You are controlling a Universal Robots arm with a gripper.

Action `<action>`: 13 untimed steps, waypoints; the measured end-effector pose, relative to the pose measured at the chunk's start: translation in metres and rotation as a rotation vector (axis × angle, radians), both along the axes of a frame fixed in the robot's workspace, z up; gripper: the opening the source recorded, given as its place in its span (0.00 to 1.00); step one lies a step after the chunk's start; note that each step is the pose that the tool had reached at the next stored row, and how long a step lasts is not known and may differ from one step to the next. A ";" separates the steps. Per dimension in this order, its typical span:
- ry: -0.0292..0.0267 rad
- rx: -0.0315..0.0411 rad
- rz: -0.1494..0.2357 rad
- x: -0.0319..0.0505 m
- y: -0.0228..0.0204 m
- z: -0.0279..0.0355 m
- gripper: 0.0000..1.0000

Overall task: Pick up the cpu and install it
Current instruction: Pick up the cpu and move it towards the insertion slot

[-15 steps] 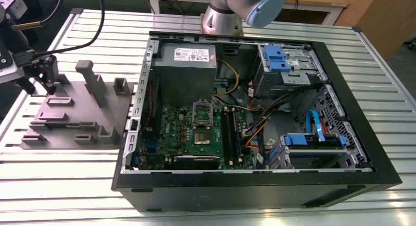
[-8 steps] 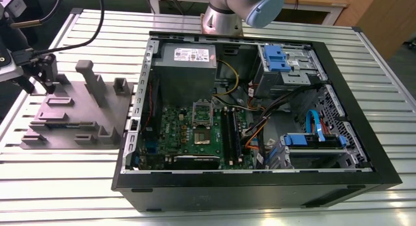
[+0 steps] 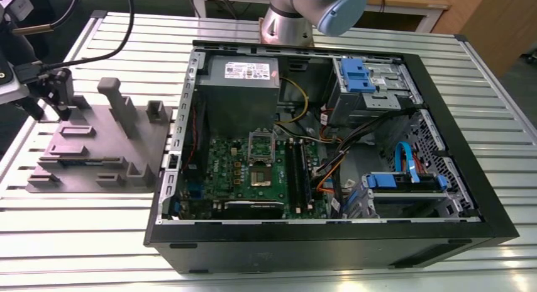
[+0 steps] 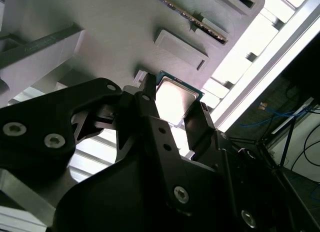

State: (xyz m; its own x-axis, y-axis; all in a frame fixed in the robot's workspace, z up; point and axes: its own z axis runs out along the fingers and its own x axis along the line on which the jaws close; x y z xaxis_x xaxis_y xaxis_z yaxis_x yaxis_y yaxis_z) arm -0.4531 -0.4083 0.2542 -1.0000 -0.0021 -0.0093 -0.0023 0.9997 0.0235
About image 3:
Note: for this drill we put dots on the grey power supply unit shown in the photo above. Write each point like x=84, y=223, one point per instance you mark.
x=239, y=100

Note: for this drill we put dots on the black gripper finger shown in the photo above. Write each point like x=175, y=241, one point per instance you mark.
x=63, y=90
x=34, y=109

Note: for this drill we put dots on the black PC case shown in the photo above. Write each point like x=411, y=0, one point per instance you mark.
x=294, y=248

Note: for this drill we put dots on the grey metal drive cage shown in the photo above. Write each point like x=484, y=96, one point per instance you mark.
x=385, y=101

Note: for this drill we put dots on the black RAM stick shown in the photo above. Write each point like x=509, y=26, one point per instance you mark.
x=82, y=162

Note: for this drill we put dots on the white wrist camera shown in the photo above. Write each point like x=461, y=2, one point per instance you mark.
x=10, y=90

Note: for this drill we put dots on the green motherboard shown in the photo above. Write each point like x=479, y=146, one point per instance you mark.
x=227, y=153

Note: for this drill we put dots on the black graphics card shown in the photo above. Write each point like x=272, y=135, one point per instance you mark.
x=252, y=210

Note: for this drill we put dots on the grey parts rack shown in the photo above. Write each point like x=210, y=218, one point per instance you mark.
x=110, y=141

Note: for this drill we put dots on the CPU socket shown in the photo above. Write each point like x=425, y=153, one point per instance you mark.
x=262, y=177

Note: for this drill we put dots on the grey square box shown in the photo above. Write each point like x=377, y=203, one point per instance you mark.
x=19, y=2

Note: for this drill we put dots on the wooden cabinet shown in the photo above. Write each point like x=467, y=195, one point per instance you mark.
x=495, y=27

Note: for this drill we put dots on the grey metal disk bay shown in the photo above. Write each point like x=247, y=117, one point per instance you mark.
x=363, y=207

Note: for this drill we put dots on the hard disk in blue carrier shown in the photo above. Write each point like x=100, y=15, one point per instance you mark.
x=381, y=182

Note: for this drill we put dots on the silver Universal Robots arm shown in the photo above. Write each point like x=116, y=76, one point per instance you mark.
x=286, y=24

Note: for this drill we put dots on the blue drive bay latch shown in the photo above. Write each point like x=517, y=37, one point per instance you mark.
x=356, y=68

